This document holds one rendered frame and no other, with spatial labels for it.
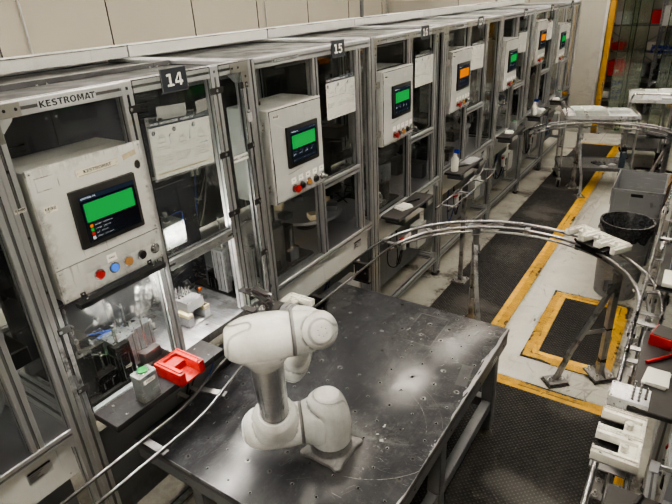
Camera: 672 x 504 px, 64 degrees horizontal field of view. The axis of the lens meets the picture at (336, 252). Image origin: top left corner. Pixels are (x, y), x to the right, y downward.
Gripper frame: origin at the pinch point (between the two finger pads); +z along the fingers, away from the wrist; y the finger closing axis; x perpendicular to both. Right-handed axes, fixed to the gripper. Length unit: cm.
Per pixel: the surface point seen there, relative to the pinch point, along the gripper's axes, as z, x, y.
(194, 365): 6.3, 27.3, -18.3
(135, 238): 20, 31, 37
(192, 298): 35.3, -0.3, -9.6
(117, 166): 20, 31, 64
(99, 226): 18, 45, 47
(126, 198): 18, 32, 53
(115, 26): 380, -236, 97
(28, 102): 21, 54, 90
